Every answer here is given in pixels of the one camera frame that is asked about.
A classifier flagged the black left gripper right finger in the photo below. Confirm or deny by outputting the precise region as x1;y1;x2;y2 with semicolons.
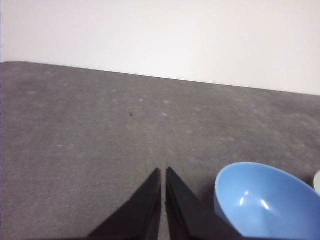
165;166;241;239

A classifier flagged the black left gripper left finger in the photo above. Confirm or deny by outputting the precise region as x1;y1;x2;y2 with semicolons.
87;167;162;239

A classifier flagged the blue ribbed bowl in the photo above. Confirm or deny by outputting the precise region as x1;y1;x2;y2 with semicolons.
213;161;320;239

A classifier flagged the pale green round plate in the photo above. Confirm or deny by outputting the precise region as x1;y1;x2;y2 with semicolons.
313;170;320;195

